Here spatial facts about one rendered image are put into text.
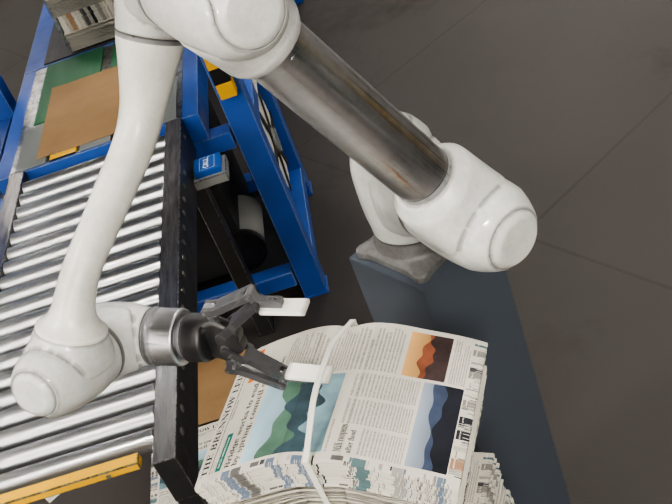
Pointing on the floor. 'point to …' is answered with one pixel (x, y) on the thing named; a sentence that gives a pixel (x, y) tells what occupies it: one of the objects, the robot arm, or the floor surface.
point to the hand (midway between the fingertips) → (311, 340)
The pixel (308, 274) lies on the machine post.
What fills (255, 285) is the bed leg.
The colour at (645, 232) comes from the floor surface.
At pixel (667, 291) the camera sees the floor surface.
